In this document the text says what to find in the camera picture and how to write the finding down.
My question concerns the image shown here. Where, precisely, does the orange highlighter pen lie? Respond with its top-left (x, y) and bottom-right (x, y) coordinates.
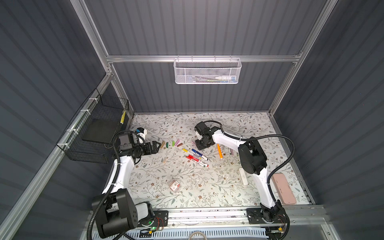
top-left (217, 144), bottom-right (223, 160)

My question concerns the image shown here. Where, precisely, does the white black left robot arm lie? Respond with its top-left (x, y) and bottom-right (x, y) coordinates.
top-left (87, 128), bottom-right (161, 240)

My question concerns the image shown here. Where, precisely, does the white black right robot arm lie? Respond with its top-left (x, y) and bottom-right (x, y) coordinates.
top-left (195, 121), bottom-right (285, 223)

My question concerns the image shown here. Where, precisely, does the blue capped marker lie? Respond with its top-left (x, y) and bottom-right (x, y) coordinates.
top-left (192, 149), bottom-right (208, 160)

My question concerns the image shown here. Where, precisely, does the yellow capped marker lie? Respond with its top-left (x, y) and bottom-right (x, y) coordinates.
top-left (183, 148), bottom-right (201, 159)

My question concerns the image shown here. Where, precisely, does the red capped marker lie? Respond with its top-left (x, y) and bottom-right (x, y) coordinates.
top-left (189, 155), bottom-right (209, 167)
top-left (186, 156), bottom-right (207, 167)

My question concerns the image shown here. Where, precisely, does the small red white box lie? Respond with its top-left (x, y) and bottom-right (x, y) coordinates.
top-left (169, 179), bottom-right (181, 193)

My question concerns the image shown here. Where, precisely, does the white eraser case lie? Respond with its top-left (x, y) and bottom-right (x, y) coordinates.
top-left (238, 168), bottom-right (249, 187)

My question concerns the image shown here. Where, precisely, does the pink pencil case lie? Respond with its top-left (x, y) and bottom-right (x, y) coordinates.
top-left (272, 173), bottom-right (297, 205)

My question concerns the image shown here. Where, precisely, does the black corrugated right cable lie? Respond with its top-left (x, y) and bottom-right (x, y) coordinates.
top-left (202, 119), bottom-right (296, 205)

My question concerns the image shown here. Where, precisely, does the black corrugated cable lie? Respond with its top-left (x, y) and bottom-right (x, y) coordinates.
top-left (86, 129), bottom-right (142, 240)
top-left (202, 119), bottom-right (296, 205)

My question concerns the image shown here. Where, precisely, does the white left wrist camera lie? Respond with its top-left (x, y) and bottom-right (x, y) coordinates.
top-left (135, 128), bottom-right (148, 143)

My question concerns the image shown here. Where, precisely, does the black wire side basket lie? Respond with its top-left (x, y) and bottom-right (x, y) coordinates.
top-left (57, 91), bottom-right (130, 164)

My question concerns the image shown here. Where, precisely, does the white wire mesh basket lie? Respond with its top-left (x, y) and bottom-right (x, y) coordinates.
top-left (173, 58), bottom-right (242, 85)

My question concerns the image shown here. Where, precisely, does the black corrugated left cable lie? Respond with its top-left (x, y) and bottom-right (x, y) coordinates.
top-left (86, 129), bottom-right (142, 240)

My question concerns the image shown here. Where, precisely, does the metal base rail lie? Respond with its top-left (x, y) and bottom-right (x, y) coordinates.
top-left (154, 205), bottom-right (330, 228)

